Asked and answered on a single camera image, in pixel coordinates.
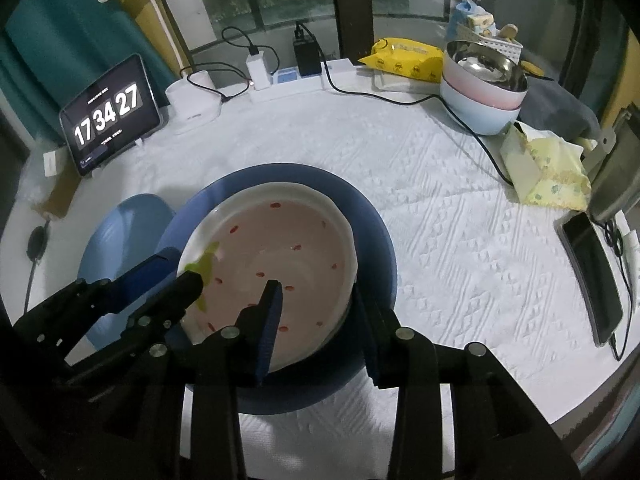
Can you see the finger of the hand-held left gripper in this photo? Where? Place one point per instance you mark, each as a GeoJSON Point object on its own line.
{"type": "Point", "coordinates": [145, 275]}
{"type": "Point", "coordinates": [180, 290]}

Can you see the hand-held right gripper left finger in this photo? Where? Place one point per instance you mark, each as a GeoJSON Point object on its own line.
{"type": "Point", "coordinates": [267, 332]}

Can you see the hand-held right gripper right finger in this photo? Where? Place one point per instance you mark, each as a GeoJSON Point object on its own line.
{"type": "Point", "coordinates": [371, 347]}

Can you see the blue plate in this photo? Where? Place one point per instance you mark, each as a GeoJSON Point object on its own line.
{"type": "Point", "coordinates": [125, 230]}

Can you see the pink red-dotted bowl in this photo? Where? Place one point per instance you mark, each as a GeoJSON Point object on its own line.
{"type": "Point", "coordinates": [280, 240]}

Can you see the large blue bowl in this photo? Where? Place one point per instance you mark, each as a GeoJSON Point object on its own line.
{"type": "Point", "coordinates": [370, 240]}

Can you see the black round puck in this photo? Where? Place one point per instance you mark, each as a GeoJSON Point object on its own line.
{"type": "Point", "coordinates": [37, 244]}

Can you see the cardboard box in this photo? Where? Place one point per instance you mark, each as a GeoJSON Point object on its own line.
{"type": "Point", "coordinates": [60, 190]}

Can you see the small white tag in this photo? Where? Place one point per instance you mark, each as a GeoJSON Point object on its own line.
{"type": "Point", "coordinates": [50, 165]}

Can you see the clear plastic bag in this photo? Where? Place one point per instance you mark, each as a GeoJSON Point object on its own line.
{"type": "Point", "coordinates": [32, 182]}

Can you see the white textured tablecloth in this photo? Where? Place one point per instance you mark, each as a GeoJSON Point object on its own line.
{"type": "Point", "coordinates": [450, 210]}

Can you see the tablet with clock display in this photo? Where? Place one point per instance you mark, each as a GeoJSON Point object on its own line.
{"type": "Point", "coordinates": [107, 115]}

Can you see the white desk lamp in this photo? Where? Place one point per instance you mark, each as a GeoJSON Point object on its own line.
{"type": "Point", "coordinates": [192, 100]}

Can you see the white charger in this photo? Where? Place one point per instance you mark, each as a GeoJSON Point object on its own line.
{"type": "Point", "coordinates": [257, 72]}

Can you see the black smartphone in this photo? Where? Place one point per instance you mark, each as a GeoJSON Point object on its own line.
{"type": "Point", "coordinates": [590, 270]}

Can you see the white power strip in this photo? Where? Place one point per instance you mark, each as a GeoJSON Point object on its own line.
{"type": "Point", "coordinates": [300, 85]}

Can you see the yellow patterned cloth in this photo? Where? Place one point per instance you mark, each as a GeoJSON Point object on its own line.
{"type": "Point", "coordinates": [550, 175]}

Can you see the teal curtain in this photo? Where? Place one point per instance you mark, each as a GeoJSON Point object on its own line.
{"type": "Point", "coordinates": [60, 35]}

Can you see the light blue bowl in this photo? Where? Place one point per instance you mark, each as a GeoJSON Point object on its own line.
{"type": "Point", "coordinates": [475, 115]}

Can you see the black power adapter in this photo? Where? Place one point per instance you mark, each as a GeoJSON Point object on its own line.
{"type": "Point", "coordinates": [306, 57]}

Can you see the yellow packet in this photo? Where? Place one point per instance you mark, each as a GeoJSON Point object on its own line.
{"type": "Point", "coordinates": [405, 57]}

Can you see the grey metal stand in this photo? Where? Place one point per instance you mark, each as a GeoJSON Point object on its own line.
{"type": "Point", "coordinates": [612, 180]}

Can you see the black balcony railing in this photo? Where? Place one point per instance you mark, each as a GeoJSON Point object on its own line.
{"type": "Point", "coordinates": [257, 0]}

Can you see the grey cloth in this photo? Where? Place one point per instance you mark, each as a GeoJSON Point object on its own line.
{"type": "Point", "coordinates": [555, 105]}

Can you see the steel bowl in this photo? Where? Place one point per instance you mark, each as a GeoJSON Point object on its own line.
{"type": "Point", "coordinates": [480, 62]}

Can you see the white basket with items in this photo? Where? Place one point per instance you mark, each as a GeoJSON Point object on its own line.
{"type": "Point", "coordinates": [505, 47]}

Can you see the black window frame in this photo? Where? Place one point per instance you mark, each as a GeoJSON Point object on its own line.
{"type": "Point", "coordinates": [350, 5]}

